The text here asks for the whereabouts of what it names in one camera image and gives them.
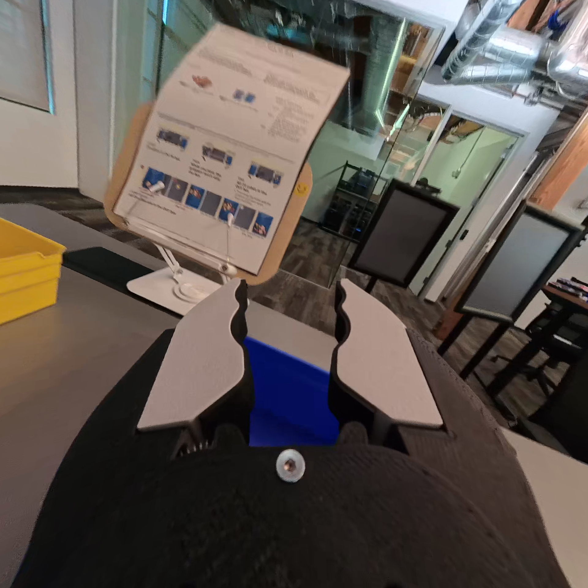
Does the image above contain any wooden pillar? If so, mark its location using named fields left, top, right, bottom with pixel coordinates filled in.
left=528, top=122, right=588, bottom=207

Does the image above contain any printed instruction sheet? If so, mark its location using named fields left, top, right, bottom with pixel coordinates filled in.
left=112, top=23, right=352, bottom=276

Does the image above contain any black mesh office chair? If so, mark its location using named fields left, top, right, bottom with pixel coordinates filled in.
left=512, top=363, right=588, bottom=460

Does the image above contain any tray of coloured markers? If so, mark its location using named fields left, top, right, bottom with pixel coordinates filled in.
left=549, top=277, right=588, bottom=299

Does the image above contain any black equipment shelf rack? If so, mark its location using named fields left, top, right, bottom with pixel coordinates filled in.
left=319, top=161, right=389, bottom=242

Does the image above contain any brown wooden desk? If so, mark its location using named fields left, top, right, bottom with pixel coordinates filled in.
left=542, top=282, right=588, bottom=318

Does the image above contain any yellow plastic box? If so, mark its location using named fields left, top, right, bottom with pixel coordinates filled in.
left=0, top=217, right=67, bottom=326

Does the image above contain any black framed sign stand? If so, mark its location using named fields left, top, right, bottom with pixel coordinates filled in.
left=347, top=178, right=461, bottom=295
left=436, top=201, right=588, bottom=382

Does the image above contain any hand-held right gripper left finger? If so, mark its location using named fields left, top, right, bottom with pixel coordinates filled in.
left=137, top=279, right=254, bottom=444

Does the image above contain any silver ventilation duct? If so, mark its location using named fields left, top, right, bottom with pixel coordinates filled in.
left=441, top=0, right=588, bottom=99

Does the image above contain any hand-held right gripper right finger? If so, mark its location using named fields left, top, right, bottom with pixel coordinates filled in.
left=329, top=278, right=444, bottom=432

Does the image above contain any blue plastic box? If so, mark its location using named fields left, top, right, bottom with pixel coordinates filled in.
left=243, top=337, right=341, bottom=447

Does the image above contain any frosted window panel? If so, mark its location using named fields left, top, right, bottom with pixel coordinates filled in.
left=0, top=0, right=56, bottom=115

